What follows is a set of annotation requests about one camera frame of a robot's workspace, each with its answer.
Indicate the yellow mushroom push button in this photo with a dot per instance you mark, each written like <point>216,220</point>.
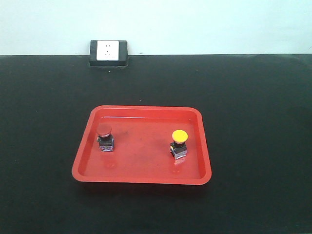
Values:
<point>178,147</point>

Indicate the red mushroom push button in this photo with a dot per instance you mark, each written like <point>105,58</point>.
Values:
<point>105,138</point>

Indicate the red plastic tray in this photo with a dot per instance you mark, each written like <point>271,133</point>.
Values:
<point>142,137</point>

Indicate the white socket black housing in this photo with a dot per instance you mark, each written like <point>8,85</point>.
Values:
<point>108,53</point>

